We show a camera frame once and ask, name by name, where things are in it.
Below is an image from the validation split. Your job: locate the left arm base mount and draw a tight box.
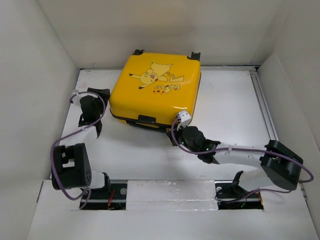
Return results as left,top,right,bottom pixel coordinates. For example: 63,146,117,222
79,180,128,211

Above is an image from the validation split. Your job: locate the yellow hard-shell suitcase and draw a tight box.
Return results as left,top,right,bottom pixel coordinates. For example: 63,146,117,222
109,49,202,132

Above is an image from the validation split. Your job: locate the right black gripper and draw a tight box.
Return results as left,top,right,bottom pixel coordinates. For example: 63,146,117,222
165,122,199,156

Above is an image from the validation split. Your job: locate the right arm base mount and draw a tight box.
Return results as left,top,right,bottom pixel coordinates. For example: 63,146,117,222
214,171,264,210

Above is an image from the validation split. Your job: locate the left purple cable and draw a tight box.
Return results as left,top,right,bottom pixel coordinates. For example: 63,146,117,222
49,91,107,210

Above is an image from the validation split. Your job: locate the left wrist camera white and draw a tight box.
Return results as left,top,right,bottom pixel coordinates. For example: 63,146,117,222
69,89,86,107

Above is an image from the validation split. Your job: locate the aluminium frame rail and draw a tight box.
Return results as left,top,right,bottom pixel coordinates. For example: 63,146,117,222
249,66,279,140

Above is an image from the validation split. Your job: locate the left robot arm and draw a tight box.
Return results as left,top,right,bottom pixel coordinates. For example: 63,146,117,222
51,87,112,199

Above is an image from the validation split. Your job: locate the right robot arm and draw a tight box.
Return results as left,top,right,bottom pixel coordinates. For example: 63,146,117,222
166,126,303,197

